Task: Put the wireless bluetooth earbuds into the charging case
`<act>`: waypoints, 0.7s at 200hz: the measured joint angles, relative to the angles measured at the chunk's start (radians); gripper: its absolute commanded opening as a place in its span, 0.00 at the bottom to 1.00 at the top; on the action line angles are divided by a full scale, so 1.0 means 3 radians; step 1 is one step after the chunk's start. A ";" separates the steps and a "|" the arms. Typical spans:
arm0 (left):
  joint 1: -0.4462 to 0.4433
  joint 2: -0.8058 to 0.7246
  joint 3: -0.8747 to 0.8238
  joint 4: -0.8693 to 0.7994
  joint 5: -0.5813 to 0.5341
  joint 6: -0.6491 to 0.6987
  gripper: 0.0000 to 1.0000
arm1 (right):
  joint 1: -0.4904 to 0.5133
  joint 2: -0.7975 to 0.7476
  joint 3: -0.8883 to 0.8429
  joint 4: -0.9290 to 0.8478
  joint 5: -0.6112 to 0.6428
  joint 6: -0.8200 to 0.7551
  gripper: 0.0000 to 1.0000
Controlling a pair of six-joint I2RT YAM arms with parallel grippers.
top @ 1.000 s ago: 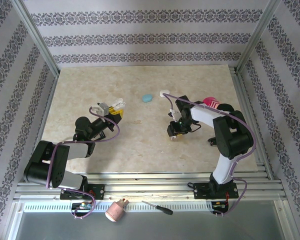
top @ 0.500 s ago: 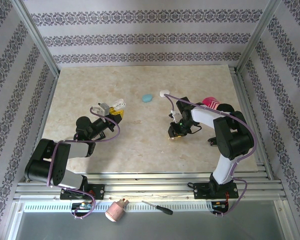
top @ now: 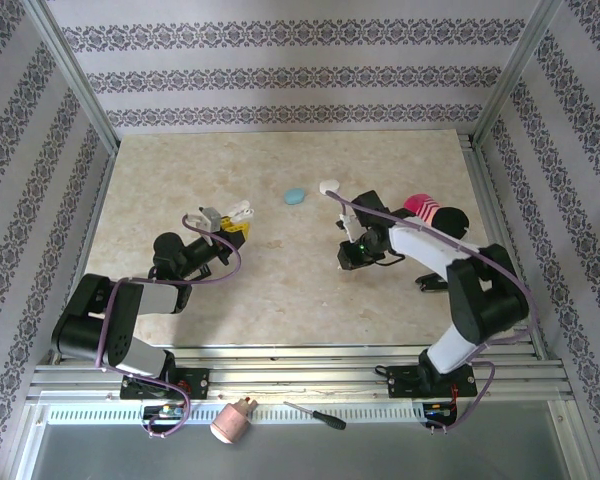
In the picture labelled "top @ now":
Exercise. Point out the light blue earbud charging case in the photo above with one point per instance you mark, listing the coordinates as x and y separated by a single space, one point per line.
295 196

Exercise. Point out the white earbud charging case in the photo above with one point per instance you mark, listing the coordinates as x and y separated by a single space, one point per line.
328 186

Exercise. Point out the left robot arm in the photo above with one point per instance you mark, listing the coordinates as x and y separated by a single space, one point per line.
115 320

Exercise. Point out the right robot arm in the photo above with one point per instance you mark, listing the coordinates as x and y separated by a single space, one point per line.
420 245

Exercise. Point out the white ribbed plastic piece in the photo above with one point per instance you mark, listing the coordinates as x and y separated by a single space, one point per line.
242 210

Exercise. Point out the pink striped plush doll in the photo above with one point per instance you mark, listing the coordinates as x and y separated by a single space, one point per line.
450 220

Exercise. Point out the small circuit board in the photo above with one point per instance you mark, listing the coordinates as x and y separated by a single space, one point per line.
437 411
166 411

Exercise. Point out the pink cylindrical device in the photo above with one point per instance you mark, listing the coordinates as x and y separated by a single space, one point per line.
230 422

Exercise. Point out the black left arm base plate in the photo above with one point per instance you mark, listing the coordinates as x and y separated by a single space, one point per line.
197 384

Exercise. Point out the long aluminium mounting rail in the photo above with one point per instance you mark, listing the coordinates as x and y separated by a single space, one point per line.
305 372

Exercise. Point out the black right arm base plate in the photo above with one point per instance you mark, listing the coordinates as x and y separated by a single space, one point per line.
405 382

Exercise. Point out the aluminium side rail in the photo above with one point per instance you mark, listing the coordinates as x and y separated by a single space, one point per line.
517 270

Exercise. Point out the aluminium frame post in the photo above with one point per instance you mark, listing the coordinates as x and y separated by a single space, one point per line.
517 75
82 82

